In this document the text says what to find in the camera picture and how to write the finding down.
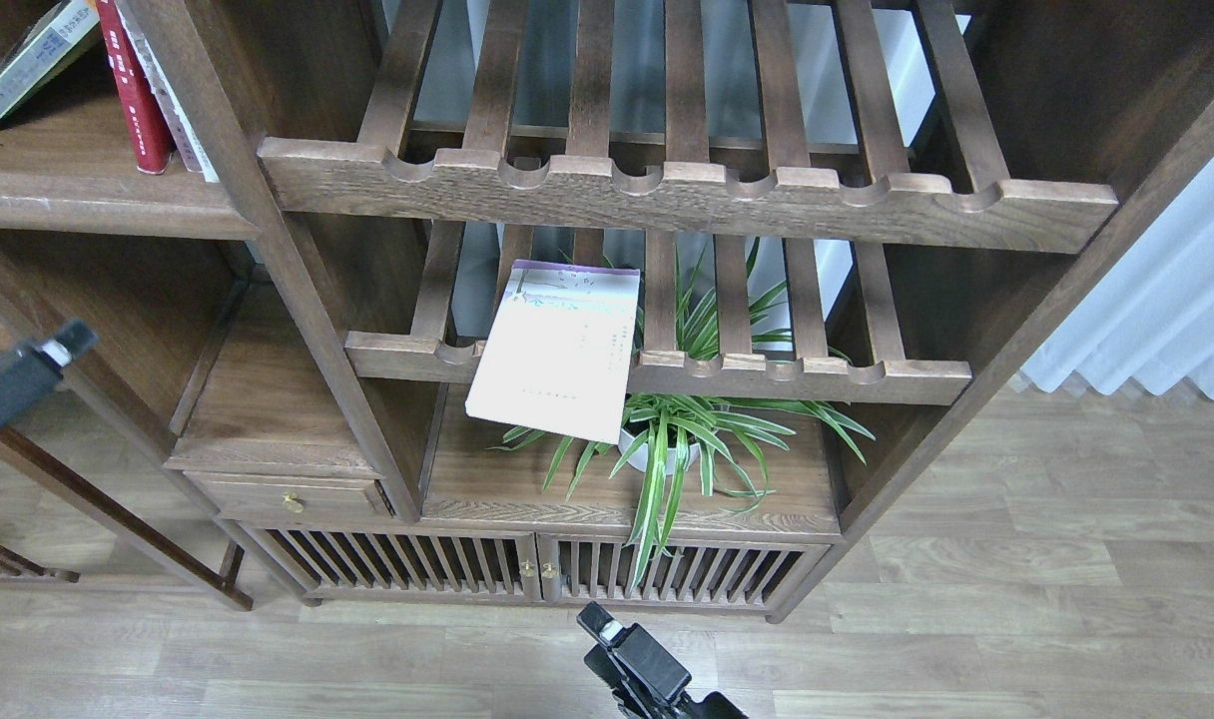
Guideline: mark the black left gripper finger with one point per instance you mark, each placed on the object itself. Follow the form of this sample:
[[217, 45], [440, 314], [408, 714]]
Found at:
[[32, 369]]

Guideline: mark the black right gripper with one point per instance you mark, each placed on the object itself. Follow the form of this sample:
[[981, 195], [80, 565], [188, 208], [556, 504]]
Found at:
[[639, 671]]

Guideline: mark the red paperback book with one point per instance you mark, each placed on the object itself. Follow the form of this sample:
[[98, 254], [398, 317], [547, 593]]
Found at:
[[151, 139]]

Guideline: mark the lavender white paperback book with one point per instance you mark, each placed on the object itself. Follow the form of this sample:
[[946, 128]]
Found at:
[[559, 350]]

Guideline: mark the green spider plant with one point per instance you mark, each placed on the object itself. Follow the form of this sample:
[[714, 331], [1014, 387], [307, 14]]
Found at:
[[671, 437]]

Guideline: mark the upright brown-spined book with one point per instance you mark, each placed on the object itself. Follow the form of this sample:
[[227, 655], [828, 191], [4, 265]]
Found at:
[[189, 148]]

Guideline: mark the upright white book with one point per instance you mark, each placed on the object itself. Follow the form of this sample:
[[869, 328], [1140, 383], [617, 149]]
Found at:
[[146, 17]]

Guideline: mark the dark wooden bookshelf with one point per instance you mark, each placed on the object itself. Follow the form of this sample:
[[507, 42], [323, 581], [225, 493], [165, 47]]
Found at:
[[898, 199]]

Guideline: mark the white pleated curtain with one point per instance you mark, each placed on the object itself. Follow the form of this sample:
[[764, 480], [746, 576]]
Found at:
[[1151, 318]]

